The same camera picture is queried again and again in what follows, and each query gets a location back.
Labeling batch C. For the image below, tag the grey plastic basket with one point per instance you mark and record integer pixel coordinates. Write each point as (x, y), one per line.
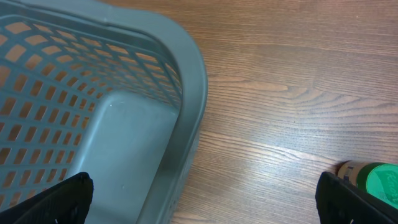
(114, 92)

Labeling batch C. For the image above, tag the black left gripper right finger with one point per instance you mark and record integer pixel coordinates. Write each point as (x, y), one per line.
(338, 201)

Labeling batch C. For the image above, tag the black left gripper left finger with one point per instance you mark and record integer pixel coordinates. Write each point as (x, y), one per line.
(68, 202)

